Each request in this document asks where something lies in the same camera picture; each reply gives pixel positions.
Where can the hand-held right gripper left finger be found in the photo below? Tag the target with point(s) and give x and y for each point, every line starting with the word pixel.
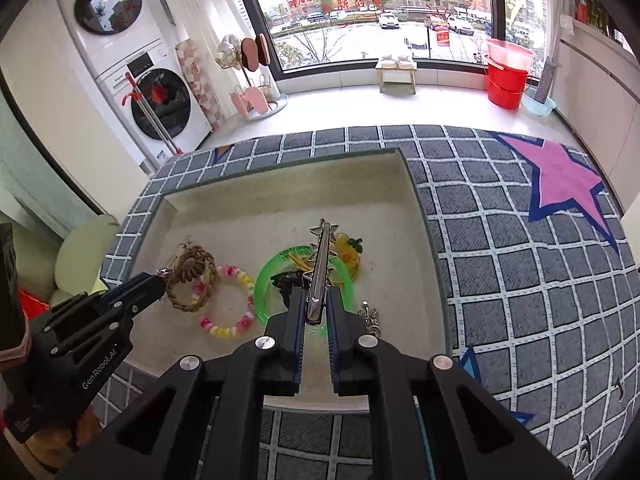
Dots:
pixel 299 320

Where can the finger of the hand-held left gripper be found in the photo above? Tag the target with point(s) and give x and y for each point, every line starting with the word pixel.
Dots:
pixel 135 284
pixel 117 317

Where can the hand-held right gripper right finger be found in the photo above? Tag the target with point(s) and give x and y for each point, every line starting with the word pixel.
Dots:
pixel 333 332

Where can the silver metal clasp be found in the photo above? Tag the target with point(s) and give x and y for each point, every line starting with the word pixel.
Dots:
pixel 370 316

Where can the green translucent bangle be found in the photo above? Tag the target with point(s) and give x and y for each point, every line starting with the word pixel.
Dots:
pixel 262 285

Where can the silver star hair clip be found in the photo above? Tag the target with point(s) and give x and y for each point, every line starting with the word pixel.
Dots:
pixel 320 270

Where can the yellow thin bangle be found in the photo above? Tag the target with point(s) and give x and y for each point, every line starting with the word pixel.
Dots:
pixel 347 255

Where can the beige shallow tray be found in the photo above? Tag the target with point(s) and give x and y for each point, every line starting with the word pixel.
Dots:
pixel 280 210

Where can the black hair clip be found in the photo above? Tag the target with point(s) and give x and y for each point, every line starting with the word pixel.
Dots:
pixel 287 281

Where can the pale green sofa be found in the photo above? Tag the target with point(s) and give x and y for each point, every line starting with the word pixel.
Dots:
pixel 85 250

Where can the red cloth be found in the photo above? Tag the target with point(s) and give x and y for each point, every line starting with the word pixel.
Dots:
pixel 35 305

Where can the red mop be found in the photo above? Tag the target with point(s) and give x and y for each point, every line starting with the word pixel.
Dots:
pixel 150 110

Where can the blue checked star mat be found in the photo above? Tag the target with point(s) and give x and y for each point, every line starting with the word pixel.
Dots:
pixel 500 270

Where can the white washing machine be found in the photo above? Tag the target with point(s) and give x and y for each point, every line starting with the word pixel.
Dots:
pixel 160 105

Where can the pink checked folded board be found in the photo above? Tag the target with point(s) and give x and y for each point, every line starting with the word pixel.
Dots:
pixel 200 85

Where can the slipper rack with slippers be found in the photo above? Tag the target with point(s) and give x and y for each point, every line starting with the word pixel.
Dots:
pixel 250 95

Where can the wooden stool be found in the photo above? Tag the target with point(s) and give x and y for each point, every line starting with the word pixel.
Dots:
pixel 397 75

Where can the white dryer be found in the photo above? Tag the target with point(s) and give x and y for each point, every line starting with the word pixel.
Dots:
pixel 110 10

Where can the white slippers pair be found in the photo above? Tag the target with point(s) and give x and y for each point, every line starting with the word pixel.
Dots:
pixel 397 61

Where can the red bucket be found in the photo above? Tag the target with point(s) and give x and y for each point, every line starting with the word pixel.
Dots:
pixel 505 87

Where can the white curtain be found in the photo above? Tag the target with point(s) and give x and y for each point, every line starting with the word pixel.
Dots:
pixel 235 0

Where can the light blue basin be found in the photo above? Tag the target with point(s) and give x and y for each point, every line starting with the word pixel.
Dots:
pixel 537 106

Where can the large window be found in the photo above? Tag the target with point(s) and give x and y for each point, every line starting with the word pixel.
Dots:
pixel 380 5

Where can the grey washboard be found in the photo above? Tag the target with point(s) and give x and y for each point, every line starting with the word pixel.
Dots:
pixel 546 80

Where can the white cabinet counter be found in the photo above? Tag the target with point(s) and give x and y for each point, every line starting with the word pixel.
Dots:
pixel 590 95

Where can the green potted plant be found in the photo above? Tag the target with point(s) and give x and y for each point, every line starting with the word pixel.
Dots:
pixel 590 5

